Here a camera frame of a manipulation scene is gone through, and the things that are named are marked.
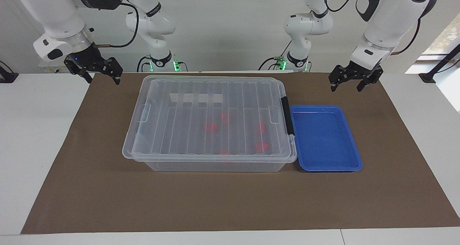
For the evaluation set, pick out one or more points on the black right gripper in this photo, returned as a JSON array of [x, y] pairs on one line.
[[90, 59]]

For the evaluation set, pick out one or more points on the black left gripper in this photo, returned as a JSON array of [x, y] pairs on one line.
[[359, 71]]

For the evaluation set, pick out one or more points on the clear ribbed box lid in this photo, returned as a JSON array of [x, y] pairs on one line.
[[187, 137]]

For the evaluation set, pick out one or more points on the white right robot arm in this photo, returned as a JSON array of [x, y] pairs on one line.
[[57, 18]]

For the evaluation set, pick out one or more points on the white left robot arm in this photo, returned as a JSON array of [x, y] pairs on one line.
[[388, 22]]

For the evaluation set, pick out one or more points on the blue plastic tray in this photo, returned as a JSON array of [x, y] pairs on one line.
[[323, 140]]

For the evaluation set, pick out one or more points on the black box latch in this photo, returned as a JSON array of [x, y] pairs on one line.
[[287, 115]]

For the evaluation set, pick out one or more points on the clear plastic storage box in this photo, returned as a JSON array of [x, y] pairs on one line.
[[215, 167]]

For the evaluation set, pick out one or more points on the white power strip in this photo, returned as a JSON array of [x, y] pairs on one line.
[[52, 68]]

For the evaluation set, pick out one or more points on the black stand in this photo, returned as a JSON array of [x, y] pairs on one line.
[[428, 77]]

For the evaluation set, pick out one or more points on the window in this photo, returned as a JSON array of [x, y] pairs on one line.
[[449, 32]]

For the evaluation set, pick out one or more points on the brown table mat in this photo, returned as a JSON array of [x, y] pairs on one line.
[[215, 202]]

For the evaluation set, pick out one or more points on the black clamp mount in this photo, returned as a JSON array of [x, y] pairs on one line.
[[7, 76]]

